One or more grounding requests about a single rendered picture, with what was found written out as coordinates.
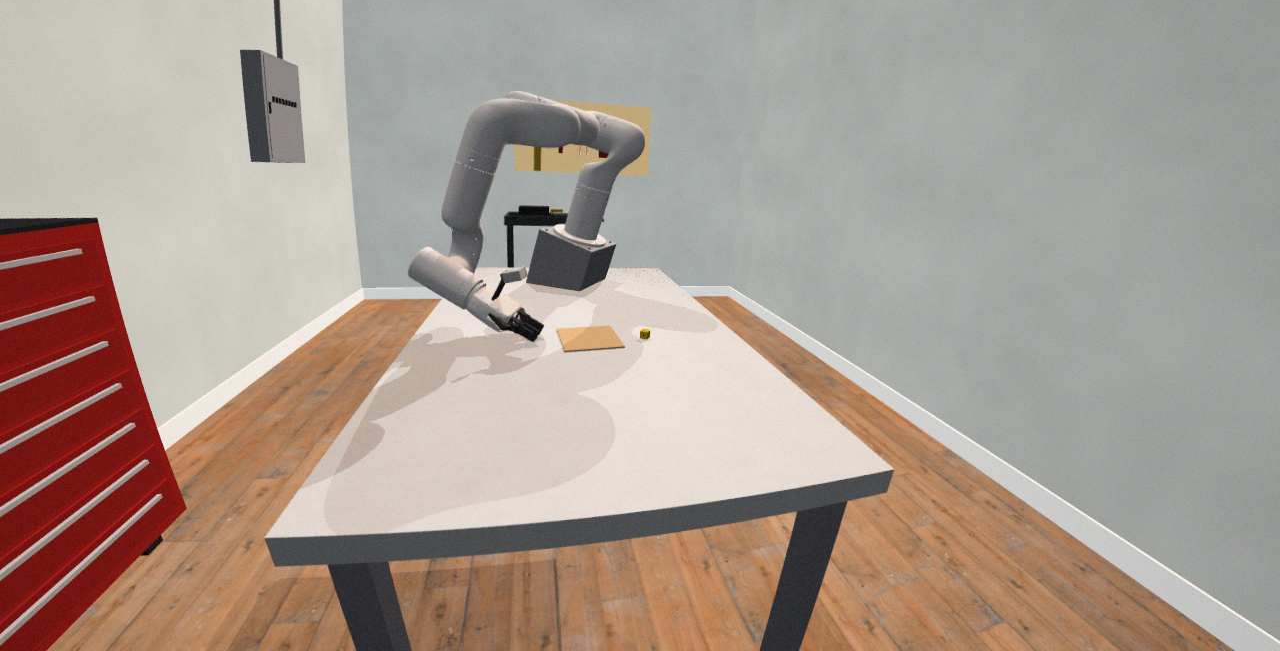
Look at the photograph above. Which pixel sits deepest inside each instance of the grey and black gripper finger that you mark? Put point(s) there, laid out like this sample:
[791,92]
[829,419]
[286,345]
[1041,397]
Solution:
[525,330]
[525,318]

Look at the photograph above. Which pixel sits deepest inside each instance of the tan square mat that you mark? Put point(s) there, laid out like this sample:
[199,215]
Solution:
[589,338]

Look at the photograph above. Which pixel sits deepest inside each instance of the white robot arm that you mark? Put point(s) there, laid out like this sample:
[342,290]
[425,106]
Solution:
[490,127]

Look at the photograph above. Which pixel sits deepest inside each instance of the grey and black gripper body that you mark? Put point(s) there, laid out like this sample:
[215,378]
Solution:
[480,305]

